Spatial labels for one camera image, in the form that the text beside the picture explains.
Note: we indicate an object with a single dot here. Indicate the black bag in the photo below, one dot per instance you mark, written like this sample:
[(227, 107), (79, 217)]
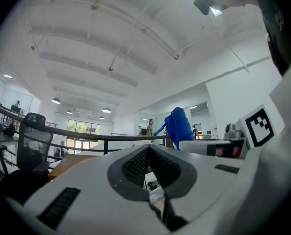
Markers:
[(9, 130)]

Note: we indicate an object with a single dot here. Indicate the black mesh office chair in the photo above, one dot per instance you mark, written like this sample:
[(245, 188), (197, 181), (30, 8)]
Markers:
[(35, 119)]

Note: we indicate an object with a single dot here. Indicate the blue cloth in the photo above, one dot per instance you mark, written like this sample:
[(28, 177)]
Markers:
[(179, 126)]

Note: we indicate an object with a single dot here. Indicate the black monitor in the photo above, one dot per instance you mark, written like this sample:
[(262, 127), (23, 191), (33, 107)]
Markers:
[(16, 109)]

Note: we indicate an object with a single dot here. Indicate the brown wooden table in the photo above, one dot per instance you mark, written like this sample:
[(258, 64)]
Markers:
[(69, 163)]

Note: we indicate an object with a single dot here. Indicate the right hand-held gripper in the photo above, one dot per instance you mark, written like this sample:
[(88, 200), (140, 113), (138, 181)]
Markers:
[(257, 126)]

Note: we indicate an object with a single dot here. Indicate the black metal railing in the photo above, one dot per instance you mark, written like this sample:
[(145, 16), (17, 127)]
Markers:
[(86, 136)]

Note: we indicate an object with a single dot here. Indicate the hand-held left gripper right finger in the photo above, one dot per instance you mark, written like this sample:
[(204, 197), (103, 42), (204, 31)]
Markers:
[(213, 187)]

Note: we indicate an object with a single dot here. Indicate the dark wooden pillar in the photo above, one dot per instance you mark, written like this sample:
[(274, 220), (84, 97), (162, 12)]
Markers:
[(169, 141)]

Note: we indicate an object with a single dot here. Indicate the large glass window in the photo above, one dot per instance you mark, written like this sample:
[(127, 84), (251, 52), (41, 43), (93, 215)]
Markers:
[(82, 126)]

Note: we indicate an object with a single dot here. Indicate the black head-mounted camera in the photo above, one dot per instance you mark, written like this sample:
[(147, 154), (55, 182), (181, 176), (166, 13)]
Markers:
[(202, 6)]

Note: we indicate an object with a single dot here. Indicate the ceiling light panel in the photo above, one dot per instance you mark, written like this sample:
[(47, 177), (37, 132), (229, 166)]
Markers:
[(7, 76)]

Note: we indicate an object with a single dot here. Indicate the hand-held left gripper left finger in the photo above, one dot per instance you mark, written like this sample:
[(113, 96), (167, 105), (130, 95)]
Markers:
[(94, 204)]

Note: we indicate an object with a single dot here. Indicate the person's black shirt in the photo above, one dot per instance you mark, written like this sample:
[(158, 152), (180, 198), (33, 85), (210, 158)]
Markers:
[(282, 21)]

